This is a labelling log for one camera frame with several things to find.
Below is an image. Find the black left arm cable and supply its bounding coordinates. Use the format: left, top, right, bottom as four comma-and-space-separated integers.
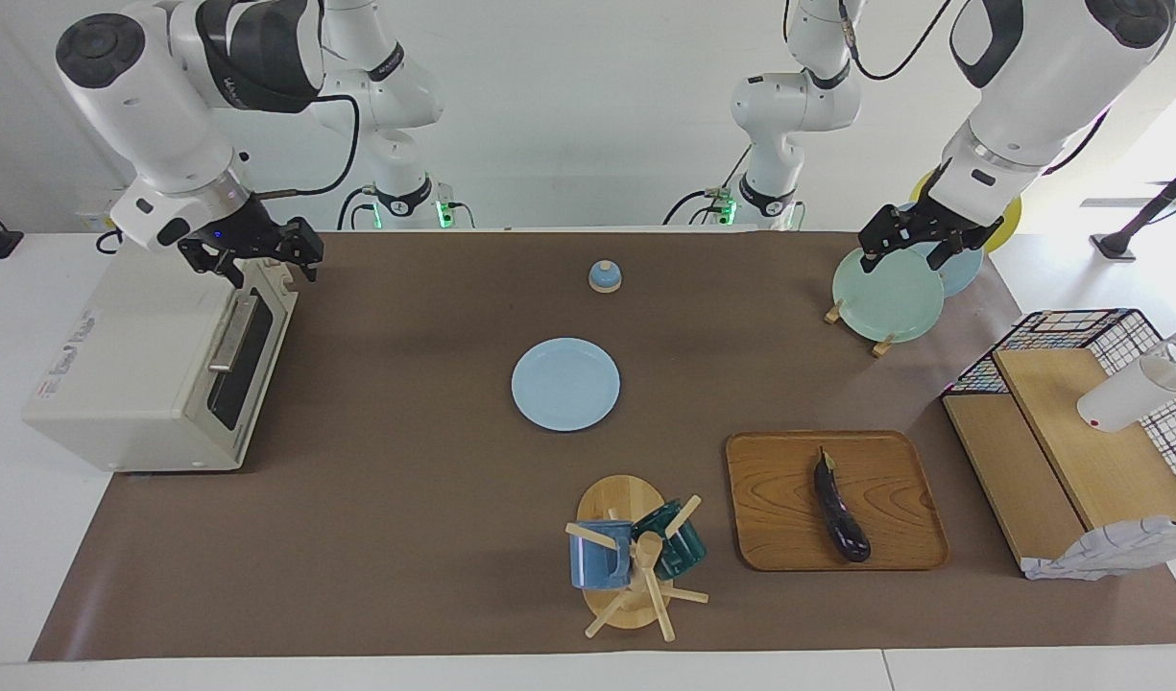
837, 0, 953, 82

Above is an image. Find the dark purple eggplant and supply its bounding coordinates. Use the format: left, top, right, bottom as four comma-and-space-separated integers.
813, 446, 873, 564

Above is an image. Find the blue mug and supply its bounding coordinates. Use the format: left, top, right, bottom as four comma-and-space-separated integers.
569, 519, 636, 591

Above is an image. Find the white cup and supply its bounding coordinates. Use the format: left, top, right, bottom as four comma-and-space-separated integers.
1076, 326, 1176, 434

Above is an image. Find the yellow plate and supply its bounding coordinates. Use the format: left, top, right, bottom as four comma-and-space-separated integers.
909, 171, 1023, 255

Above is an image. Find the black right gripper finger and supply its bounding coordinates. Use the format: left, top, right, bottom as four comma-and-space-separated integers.
178, 240, 246, 289
285, 219, 324, 286

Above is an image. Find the light blue plate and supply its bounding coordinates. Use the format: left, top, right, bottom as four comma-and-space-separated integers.
897, 202, 985, 298
511, 337, 622, 433

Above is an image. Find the wooden shelf with wire basket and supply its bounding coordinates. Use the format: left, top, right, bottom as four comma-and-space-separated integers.
941, 308, 1176, 582

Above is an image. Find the toaster oven glass door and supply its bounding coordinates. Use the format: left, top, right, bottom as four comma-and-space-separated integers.
196, 264, 299, 464

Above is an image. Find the white toaster oven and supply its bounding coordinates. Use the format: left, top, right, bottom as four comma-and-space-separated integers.
21, 228, 299, 473

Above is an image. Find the wooden serving tray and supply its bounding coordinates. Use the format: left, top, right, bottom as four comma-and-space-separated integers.
725, 430, 951, 573

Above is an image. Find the dark green mug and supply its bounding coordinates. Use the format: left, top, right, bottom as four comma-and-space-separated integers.
632, 498, 708, 581

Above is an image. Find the black camera stand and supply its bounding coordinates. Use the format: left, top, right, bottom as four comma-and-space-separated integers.
1091, 154, 1176, 262

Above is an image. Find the wooden mug tree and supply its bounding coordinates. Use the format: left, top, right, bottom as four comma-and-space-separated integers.
564, 474, 710, 642

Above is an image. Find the pale green plate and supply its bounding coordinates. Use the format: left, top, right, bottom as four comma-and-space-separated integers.
831, 242, 946, 345

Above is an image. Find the brown table mat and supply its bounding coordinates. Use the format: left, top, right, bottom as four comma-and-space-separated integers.
29, 228, 1176, 663

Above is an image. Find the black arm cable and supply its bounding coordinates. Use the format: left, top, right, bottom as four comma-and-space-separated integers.
247, 91, 361, 201
837, 0, 953, 82

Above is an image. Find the wooden plate rack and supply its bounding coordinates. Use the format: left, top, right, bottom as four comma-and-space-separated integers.
824, 299, 898, 359

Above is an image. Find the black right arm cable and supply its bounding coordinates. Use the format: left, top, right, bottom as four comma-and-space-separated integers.
247, 91, 361, 201

